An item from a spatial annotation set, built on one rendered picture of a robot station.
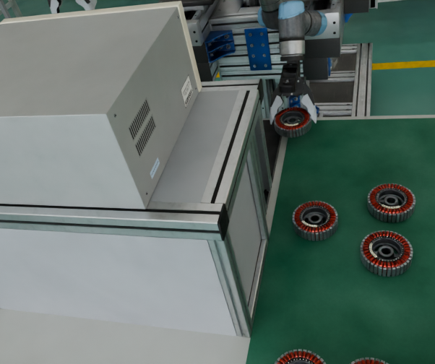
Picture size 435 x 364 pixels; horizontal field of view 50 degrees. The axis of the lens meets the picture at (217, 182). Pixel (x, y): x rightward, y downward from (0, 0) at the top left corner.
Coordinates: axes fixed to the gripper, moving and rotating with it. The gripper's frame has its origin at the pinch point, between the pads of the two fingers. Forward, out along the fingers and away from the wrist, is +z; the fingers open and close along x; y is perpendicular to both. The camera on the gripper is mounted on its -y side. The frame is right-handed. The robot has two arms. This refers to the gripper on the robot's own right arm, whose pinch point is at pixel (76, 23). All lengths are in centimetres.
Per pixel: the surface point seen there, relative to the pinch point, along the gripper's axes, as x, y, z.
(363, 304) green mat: -87, -63, 40
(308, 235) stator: -74, -47, 38
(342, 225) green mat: -82, -41, 40
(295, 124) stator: -66, -10, 32
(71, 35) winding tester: -30, -45, -17
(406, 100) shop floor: -107, 126, 115
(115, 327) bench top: -33, -76, 40
